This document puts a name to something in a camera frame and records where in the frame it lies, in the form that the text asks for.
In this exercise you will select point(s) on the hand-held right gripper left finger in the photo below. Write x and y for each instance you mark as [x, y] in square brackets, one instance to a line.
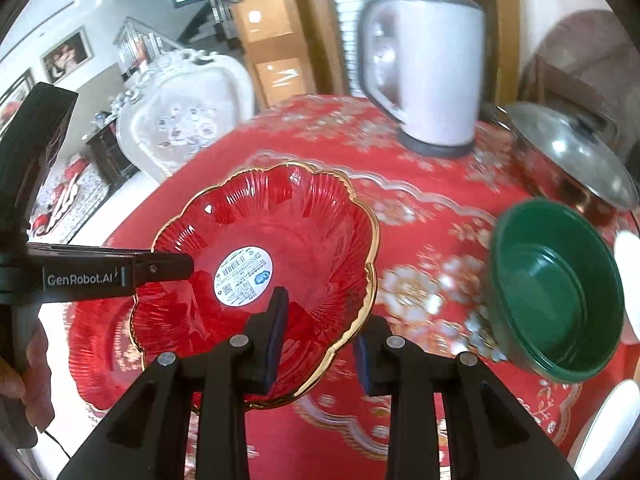
[277, 340]

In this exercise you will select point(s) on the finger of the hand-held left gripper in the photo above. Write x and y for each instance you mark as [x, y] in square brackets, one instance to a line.
[150, 270]

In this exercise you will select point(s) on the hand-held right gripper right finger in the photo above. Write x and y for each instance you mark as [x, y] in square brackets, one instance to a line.
[361, 365]

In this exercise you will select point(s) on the red glass bowl gold rim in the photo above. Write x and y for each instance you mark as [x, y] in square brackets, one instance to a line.
[300, 220]

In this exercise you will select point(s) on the green bowl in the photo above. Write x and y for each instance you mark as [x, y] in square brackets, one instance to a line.
[550, 285]

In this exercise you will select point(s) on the person's left hand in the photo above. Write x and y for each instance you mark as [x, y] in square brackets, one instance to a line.
[42, 385]

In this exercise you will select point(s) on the floral red white sofa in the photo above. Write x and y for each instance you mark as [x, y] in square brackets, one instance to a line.
[80, 195]

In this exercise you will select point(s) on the framed red flower picture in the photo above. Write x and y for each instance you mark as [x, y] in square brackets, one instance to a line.
[15, 100]

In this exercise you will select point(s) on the dark wooden cabinet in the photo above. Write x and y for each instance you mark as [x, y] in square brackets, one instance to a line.
[107, 155]

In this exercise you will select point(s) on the red glass plate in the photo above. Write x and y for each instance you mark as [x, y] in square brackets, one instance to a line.
[100, 350]

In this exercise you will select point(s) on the framed portrait picture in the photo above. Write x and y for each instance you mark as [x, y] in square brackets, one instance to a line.
[65, 57]

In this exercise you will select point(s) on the red floral tablecloth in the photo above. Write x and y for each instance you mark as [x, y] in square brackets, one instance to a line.
[425, 220]

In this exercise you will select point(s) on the white ornate chair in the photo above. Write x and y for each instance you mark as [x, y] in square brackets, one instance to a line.
[190, 110]

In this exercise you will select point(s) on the copper steel pot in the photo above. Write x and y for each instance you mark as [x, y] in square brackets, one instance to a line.
[550, 185]

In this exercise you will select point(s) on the white electric kettle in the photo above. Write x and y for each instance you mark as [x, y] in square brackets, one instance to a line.
[440, 85]

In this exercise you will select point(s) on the white window blinds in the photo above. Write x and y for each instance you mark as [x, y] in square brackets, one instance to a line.
[350, 25]

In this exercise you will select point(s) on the brown upholstered chair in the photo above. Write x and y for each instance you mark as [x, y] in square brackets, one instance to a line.
[590, 55]

